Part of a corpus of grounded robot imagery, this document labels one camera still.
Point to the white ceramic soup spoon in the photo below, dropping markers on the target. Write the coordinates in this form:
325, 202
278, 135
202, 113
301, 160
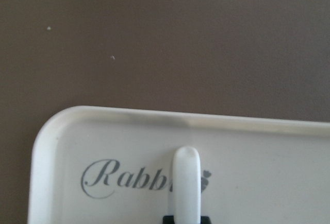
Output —
186, 172

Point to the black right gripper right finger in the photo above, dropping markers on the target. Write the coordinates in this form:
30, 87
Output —
203, 219

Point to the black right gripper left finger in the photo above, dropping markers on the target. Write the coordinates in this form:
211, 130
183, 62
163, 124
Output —
168, 218

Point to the cream rabbit print tray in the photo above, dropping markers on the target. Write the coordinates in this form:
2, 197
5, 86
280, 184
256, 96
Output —
111, 165

